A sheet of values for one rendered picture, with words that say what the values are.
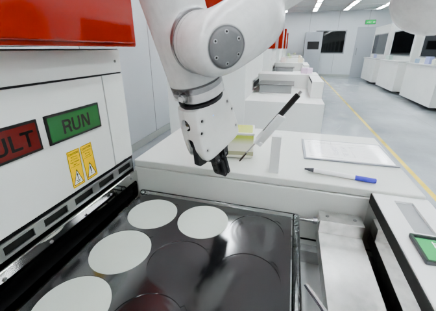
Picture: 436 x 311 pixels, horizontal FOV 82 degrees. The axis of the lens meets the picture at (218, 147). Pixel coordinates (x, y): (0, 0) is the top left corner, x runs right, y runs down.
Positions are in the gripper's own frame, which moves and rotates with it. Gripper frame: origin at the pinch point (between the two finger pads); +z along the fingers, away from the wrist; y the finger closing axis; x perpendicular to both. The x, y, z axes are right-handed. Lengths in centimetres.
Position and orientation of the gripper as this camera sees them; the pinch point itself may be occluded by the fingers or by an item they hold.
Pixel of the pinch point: (220, 165)
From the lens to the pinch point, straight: 50.8
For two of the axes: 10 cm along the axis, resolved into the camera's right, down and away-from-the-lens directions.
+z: 2.2, 7.8, 5.8
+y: 6.1, -5.7, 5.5
